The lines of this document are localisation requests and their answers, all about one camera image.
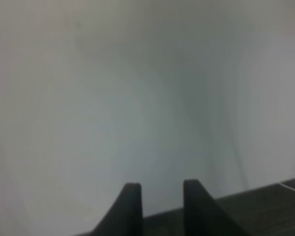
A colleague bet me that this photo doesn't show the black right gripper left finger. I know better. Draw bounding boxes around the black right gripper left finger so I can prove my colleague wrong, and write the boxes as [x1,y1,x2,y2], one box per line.
[90,183,143,236]

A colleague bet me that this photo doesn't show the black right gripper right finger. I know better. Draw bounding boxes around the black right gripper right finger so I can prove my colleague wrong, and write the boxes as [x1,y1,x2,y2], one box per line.
[183,179,249,236]

